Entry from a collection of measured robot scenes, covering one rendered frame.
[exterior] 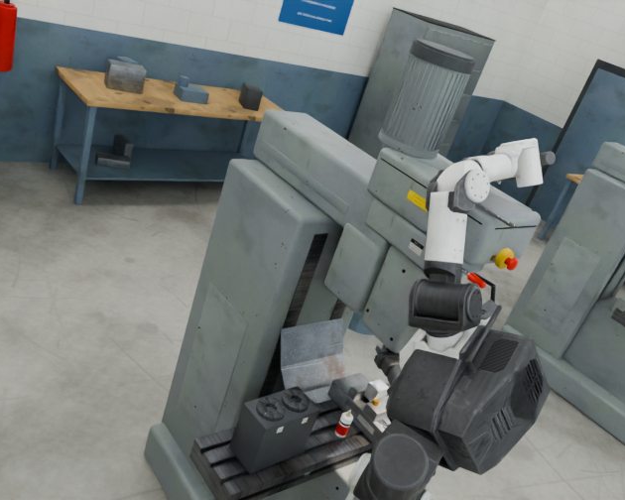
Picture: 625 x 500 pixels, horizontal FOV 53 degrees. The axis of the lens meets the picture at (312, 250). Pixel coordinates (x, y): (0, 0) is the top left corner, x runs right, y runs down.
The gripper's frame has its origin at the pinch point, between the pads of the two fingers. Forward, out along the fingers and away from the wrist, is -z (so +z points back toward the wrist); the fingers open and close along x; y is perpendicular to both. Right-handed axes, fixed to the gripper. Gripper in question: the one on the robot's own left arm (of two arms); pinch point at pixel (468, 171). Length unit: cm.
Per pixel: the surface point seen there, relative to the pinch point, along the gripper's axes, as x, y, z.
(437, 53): -14.0, 32.2, -0.6
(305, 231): -29, -21, -47
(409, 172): -15.3, -1.9, -8.1
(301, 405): -34, -75, -28
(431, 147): -5.0, 7.8, -12.5
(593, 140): 543, 162, -413
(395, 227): -13.7, -18.2, -15.4
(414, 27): 242, 227, -395
